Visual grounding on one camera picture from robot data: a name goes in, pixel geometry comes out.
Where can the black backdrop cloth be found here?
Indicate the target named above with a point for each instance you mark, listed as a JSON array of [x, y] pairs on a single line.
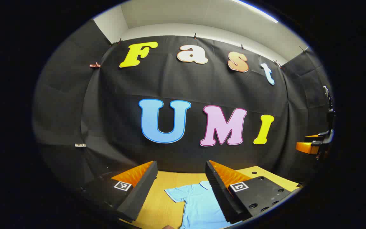
[[170, 82]]

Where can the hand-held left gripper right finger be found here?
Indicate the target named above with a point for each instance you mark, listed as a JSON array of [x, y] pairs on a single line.
[[221, 194]]

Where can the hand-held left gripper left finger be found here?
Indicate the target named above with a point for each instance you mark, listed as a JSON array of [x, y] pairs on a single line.
[[138, 194]]

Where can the small white tag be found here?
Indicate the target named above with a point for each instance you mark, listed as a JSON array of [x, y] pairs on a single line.
[[80, 145]]

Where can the light blue polo T-shirt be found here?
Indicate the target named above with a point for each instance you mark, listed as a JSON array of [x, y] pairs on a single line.
[[199, 206]]

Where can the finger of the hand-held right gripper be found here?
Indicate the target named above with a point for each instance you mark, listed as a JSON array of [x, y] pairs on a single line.
[[313, 137], [307, 148]]

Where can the red cloth clip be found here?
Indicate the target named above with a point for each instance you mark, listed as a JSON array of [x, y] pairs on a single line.
[[94, 65]]

